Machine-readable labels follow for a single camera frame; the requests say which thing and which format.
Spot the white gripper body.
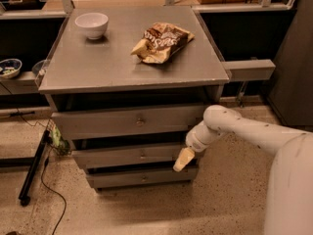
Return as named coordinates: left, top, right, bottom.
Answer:
left=186, top=125, right=215, bottom=153

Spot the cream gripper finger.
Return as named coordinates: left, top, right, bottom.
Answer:
left=173, top=147, right=195, bottom=172

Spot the grey drawer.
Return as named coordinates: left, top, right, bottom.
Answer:
left=72, top=142, right=185, bottom=169
left=86, top=165, right=199, bottom=189
left=52, top=104, right=206, bottom=140

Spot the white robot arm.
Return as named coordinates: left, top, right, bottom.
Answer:
left=173, top=105, right=313, bottom=235

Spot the grey top drawer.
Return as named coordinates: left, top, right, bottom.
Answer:
left=52, top=104, right=206, bottom=140

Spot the grey bottom drawer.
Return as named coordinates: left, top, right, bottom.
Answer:
left=86, top=165, right=199, bottom=189

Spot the grey drawer cabinet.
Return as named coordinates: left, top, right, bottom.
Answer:
left=37, top=5, right=230, bottom=192

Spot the grey side shelf right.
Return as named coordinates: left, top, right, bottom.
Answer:
left=222, top=60, right=276, bottom=82

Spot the grey side shelf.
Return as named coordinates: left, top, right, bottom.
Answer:
left=222, top=60, right=276, bottom=82
left=0, top=71, right=38, bottom=96

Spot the brown snack chip bag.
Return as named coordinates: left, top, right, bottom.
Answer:
left=131, top=23, right=195, bottom=64

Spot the white ceramic bowl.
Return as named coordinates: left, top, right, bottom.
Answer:
left=75, top=13, right=109, bottom=39

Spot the black table leg bar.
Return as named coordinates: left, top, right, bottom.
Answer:
left=19, top=130, right=50, bottom=207

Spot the clear glass bowl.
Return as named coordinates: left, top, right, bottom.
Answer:
left=31, top=60, right=49, bottom=76

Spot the grey side shelf left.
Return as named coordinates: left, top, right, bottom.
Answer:
left=0, top=71, right=38, bottom=96

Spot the blue patterned bowl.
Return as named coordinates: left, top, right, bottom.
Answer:
left=0, top=59, right=22, bottom=79

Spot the green item in wire basket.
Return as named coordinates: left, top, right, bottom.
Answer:
left=50, top=125, right=70, bottom=156

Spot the black floor cable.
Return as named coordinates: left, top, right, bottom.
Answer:
left=0, top=81, right=67, bottom=235

